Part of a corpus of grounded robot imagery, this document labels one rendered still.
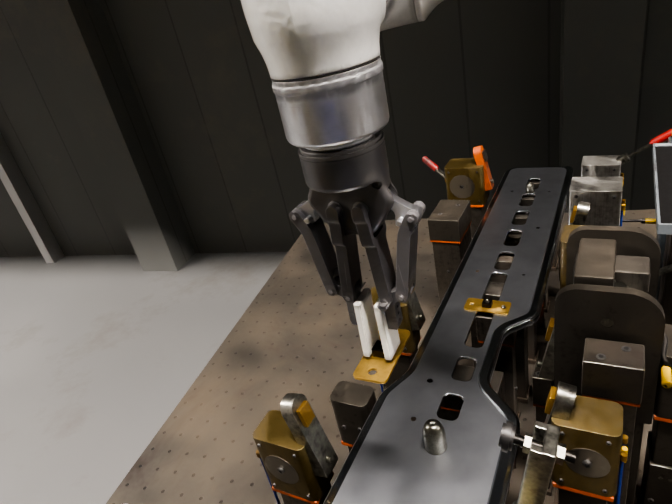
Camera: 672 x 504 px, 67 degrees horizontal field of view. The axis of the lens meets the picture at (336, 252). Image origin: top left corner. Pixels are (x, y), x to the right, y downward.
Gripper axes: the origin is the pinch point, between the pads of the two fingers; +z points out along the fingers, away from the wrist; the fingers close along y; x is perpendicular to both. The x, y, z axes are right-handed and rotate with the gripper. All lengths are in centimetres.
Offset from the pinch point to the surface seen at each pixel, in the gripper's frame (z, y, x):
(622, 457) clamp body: 26.5, -23.9, -11.7
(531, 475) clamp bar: 10.8, -15.7, 5.7
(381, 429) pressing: 29.0, 8.1, -9.7
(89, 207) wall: 86, 329, -193
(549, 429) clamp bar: 7.5, -16.9, 2.8
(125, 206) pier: 76, 267, -177
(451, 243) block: 33, 14, -73
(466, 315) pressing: 29.0, 2.0, -39.6
